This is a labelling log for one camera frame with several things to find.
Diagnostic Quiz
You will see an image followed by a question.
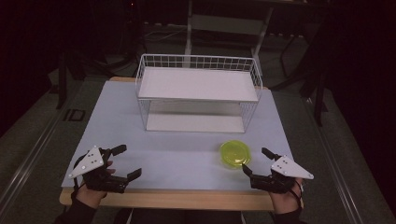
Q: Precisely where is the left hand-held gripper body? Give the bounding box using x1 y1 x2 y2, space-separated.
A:
67 145 131 194

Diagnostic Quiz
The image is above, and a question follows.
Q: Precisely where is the white wire shelf rack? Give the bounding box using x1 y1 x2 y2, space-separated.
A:
134 53 264 135

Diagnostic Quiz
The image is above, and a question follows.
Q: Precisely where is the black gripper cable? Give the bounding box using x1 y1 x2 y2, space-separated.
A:
289 179 305 202
70 177 87 202

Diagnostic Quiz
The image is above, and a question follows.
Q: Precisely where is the yellow-green plastic plate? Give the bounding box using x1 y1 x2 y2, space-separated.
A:
219 139 252 170

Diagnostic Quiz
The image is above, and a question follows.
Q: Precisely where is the person's left hand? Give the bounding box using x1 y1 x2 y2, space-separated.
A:
75 167 117 209

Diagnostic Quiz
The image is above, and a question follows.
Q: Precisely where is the metal floor rail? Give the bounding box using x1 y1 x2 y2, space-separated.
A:
0 101 68 216
302 95 365 224

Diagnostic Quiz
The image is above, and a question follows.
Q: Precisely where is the pale floor cable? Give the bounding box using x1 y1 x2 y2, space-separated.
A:
142 27 189 44

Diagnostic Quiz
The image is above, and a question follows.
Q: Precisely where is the black metal stand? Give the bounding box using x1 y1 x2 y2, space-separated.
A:
313 59 329 128

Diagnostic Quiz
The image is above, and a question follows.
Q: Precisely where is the white metal frame stand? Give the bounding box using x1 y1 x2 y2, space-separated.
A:
182 0 276 70

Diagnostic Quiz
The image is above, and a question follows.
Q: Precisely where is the dark floor socket box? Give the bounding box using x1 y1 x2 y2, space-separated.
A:
63 108 87 123

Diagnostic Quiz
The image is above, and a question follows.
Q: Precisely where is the person's right hand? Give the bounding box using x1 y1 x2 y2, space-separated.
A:
268 177 304 215

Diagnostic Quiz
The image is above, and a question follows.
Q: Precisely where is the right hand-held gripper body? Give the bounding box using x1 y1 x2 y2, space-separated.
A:
249 155 315 194

